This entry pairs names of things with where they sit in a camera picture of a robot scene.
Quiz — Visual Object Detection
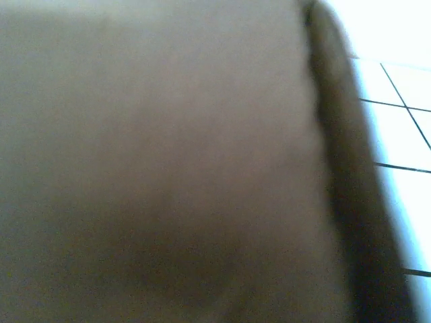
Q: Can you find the brown cardboard box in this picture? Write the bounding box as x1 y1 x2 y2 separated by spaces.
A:
0 0 420 323

